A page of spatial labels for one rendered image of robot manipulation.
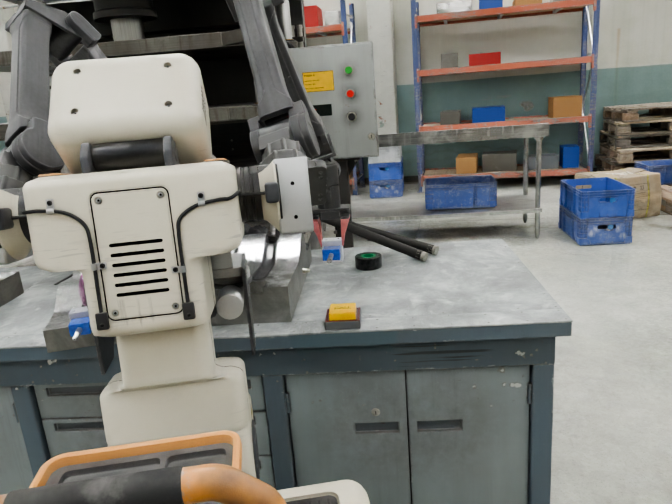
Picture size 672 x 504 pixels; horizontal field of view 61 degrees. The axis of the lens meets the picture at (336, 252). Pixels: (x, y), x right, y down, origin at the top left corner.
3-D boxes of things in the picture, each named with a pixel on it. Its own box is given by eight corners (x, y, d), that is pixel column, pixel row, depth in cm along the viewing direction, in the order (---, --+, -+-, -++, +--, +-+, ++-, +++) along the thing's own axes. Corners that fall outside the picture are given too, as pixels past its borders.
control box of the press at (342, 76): (394, 419, 237) (372, 40, 197) (319, 422, 239) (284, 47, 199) (392, 392, 258) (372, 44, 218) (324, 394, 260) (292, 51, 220)
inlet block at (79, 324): (89, 349, 123) (84, 325, 121) (64, 353, 122) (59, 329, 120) (98, 326, 135) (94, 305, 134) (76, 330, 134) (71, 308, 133)
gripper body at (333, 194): (310, 213, 146) (308, 184, 144) (350, 210, 145) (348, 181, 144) (307, 218, 140) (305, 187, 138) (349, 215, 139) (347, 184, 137)
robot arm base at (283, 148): (247, 173, 86) (327, 166, 87) (244, 137, 91) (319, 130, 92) (252, 211, 93) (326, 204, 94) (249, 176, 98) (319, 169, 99)
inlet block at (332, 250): (340, 271, 135) (339, 249, 134) (319, 272, 135) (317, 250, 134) (343, 257, 148) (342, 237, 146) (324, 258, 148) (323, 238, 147)
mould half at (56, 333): (166, 333, 135) (159, 289, 132) (47, 353, 129) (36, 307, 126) (172, 273, 182) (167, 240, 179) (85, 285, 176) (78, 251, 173)
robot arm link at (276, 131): (260, 156, 93) (291, 145, 92) (255, 115, 99) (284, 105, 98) (281, 192, 100) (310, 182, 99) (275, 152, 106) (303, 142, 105)
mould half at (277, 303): (291, 321, 136) (285, 267, 132) (183, 327, 138) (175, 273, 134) (312, 260, 184) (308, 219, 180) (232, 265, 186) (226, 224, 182)
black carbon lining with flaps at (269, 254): (267, 287, 140) (263, 249, 138) (203, 290, 142) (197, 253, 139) (287, 248, 174) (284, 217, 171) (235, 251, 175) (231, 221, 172)
